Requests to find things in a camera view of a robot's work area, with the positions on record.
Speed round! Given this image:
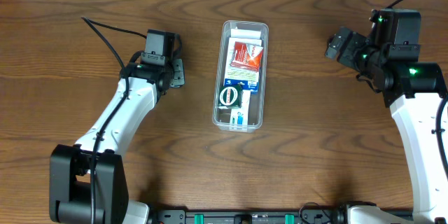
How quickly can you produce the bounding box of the dark green round-logo box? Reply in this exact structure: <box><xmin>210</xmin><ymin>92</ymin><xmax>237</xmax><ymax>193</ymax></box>
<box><xmin>218</xmin><ymin>85</ymin><xmax>243</xmax><ymax>109</ymax></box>

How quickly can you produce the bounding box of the blue medicine box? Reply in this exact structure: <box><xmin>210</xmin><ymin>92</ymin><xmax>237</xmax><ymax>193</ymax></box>
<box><xmin>223</xmin><ymin>29</ymin><xmax>263</xmax><ymax>94</ymax></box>

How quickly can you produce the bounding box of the clear plastic container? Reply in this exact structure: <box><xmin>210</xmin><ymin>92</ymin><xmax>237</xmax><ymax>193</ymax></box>
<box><xmin>212</xmin><ymin>20</ymin><xmax>269</xmax><ymax>133</ymax></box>

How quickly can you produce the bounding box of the white green medicine box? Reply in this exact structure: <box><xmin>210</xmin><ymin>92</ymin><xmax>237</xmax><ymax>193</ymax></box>
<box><xmin>230</xmin><ymin>90</ymin><xmax>251</xmax><ymax>126</ymax></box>

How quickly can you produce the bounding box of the red orange medicine box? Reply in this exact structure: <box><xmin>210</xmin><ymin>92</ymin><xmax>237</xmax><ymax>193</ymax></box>
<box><xmin>230</xmin><ymin>42</ymin><xmax>264</xmax><ymax>72</ymax></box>

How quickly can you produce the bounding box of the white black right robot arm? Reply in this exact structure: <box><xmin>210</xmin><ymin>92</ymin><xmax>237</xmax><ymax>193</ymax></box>
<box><xmin>325</xmin><ymin>27</ymin><xmax>447</xmax><ymax>223</ymax></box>

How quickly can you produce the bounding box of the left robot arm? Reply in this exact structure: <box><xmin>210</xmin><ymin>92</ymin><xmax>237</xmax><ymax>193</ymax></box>
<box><xmin>49</xmin><ymin>29</ymin><xmax>185</xmax><ymax>223</ymax></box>

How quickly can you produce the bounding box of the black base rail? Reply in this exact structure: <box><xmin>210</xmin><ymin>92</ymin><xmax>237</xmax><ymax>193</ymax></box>
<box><xmin>147</xmin><ymin>207</ymin><xmax>344</xmax><ymax>224</ymax></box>

